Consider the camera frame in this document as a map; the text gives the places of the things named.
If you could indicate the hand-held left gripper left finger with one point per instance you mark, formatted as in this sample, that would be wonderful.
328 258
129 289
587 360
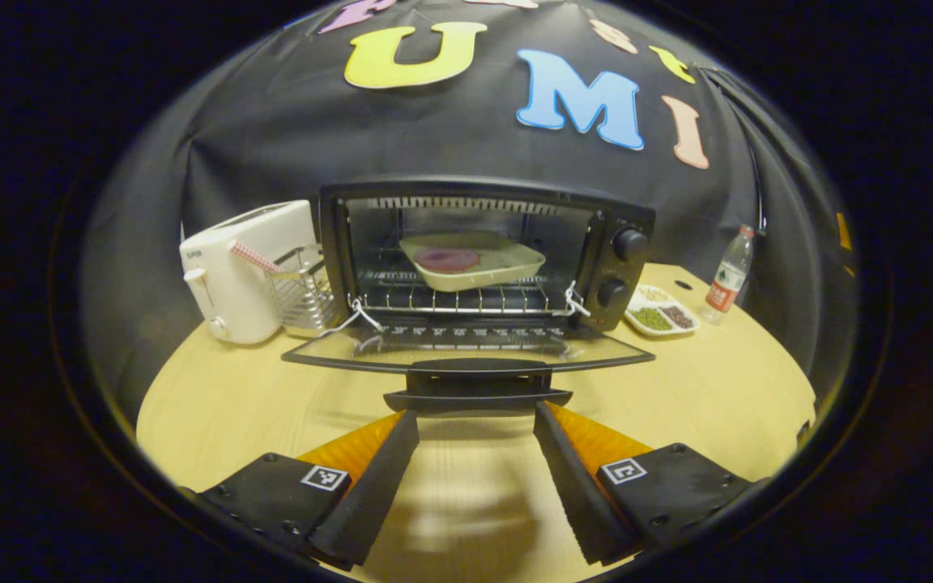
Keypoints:
377 494

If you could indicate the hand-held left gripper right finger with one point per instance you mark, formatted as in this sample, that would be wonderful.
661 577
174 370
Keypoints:
576 494

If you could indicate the black electric oven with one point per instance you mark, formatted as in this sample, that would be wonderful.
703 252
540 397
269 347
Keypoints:
624 267

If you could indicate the black backdrop cloth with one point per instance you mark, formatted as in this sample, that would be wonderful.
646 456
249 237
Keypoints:
272 138

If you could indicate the clear plastic water bottle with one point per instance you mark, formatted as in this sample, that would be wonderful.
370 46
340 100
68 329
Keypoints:
726 283

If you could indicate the white divided dish of beans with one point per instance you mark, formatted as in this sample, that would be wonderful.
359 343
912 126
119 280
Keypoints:
653 320

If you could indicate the red checkered strip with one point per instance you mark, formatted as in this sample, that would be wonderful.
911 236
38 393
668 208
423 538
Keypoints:
256 257

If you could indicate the cream square plate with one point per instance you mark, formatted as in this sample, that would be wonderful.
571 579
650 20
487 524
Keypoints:
507 261

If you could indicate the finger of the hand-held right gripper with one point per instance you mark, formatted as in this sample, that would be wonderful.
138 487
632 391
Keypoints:
843 232

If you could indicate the white toaster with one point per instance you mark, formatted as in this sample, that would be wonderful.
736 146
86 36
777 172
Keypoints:
232 291

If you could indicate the pink ham slice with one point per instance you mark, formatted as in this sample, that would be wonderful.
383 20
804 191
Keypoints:
446 260

